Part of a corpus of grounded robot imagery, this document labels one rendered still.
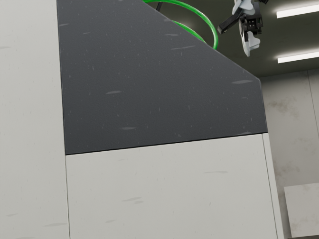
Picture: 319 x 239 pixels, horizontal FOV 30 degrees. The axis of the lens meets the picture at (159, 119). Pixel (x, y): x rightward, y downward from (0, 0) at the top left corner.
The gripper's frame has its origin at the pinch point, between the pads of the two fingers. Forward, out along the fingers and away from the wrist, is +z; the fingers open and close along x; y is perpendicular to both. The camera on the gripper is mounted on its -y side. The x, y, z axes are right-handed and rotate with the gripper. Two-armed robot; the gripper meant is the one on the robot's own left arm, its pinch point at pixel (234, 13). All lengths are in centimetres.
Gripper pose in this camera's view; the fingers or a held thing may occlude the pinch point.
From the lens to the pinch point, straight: 216.4
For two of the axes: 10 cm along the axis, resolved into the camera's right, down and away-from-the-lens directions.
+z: -5.5, 8.3, 1.3
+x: 2.5, 0.1, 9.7
